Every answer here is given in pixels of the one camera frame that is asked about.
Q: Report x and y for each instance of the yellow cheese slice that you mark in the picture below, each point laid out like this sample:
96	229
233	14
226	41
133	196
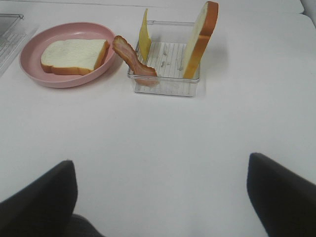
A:
144	41

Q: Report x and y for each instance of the bread slice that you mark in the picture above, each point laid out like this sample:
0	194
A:
199	38
74	56

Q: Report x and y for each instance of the pink round plate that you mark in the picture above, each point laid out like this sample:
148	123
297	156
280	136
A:
30	55

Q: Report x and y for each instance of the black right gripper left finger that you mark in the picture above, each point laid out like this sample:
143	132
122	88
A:
45	207

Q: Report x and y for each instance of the clear plastic tray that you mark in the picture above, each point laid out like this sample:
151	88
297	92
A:
15	32
168	42

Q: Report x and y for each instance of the clear left plastic tray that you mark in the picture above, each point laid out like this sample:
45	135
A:
15	32

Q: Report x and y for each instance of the clear right plastic tray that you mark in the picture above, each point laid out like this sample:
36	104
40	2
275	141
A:
168	42

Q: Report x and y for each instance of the bacon strip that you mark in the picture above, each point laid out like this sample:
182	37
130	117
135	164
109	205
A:
125	51

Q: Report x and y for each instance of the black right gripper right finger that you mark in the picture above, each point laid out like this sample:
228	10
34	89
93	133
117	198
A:
284	201

